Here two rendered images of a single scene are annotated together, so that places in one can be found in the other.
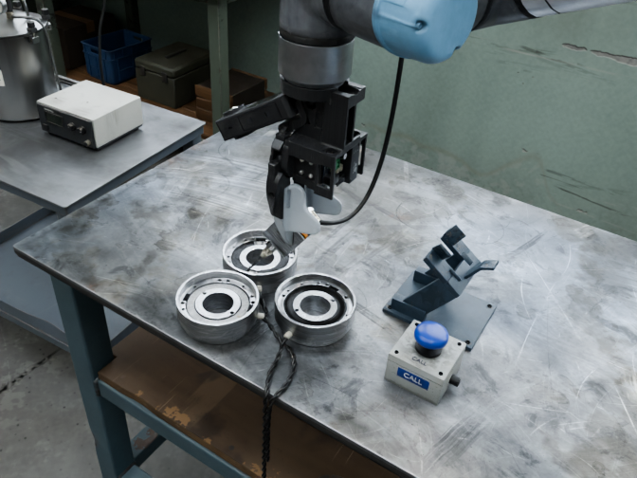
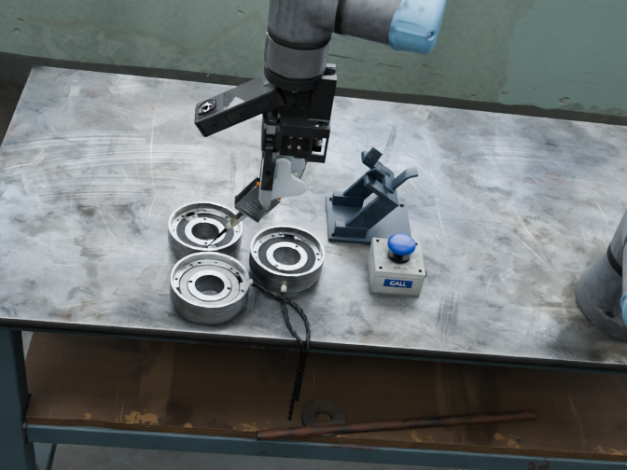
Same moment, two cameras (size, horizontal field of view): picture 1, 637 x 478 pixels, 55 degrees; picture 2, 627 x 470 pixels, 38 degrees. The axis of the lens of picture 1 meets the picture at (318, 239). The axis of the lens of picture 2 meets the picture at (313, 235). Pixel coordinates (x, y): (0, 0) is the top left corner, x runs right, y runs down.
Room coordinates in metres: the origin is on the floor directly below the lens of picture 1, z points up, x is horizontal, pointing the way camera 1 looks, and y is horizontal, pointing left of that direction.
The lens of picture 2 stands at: (-0.19, 0.56, 1.70)
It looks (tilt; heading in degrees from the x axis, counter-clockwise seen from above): 41 degrees down; 322
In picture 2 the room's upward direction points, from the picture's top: 10 degrees clockwise
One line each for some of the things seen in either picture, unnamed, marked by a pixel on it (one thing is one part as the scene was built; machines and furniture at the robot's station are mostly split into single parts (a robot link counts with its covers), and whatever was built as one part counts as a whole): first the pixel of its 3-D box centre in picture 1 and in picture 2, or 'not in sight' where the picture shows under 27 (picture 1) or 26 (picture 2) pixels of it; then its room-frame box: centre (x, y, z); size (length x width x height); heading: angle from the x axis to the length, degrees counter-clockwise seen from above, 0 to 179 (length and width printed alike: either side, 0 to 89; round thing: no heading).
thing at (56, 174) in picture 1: (64, 234); not in sight; (1.32, 0.69, 0.34); 0.67 x 0.46 x 0.68; 64
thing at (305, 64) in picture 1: (317, 56); (296, 49); (0.61, 0.02, 1.15); 0.08 x 0.08 x 0.05
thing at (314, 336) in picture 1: (315, 310); (285, 260); (0.59, 0.00, 0.82); 0.10 x 0.10 x 0.04
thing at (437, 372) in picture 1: (429, 362); (399, 267); (0.51, -0.14, 0.82); 0.08 x 0.07 x 0.05; 60
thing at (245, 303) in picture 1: (218, 307); (209, 289); (0.58, 0.12, 0.82); 0.08 x 0.08 x 0.02
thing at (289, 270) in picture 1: (260, 262); (204, 235); (0.68, 0.08, 0.82); 0.10 x 0.10 x 0.04
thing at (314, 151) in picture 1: (318, 131); (295, 108); (0.60, 0.01, 1.07); 0.09 x 0.08 x 0.12; 61
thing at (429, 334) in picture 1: (428, 345); (398, 253); (0.51, -0.14, 0.85); 0.04 x 0.04 x 0.05
